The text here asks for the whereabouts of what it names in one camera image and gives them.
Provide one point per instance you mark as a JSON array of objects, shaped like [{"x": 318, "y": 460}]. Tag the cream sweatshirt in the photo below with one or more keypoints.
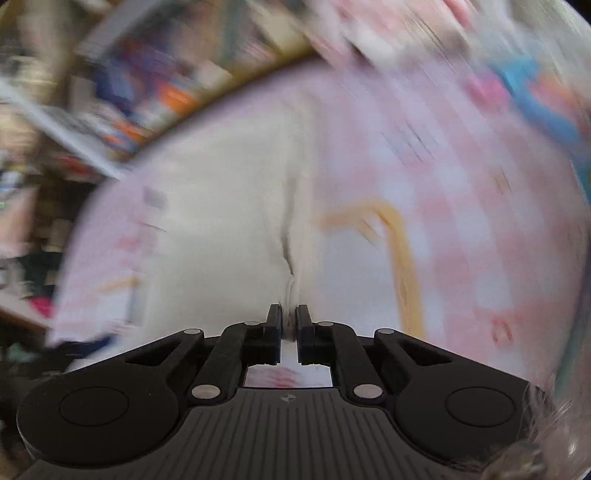
[{"x": 221, "y": 221}]

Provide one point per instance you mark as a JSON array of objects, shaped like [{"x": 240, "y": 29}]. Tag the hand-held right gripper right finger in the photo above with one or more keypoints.
[{"x": 304, "y": 334}]

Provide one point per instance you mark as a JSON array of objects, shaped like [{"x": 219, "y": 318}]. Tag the row of colourful books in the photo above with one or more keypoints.
[{"x": 152, "y": 87}]

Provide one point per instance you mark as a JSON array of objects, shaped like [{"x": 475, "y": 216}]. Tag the pink checked bed sheet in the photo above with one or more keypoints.
[{"x": 461, "y": 221}]

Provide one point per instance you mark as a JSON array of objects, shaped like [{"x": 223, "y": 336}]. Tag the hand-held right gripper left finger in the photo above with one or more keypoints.
[{"x": 272, "y": 334}]

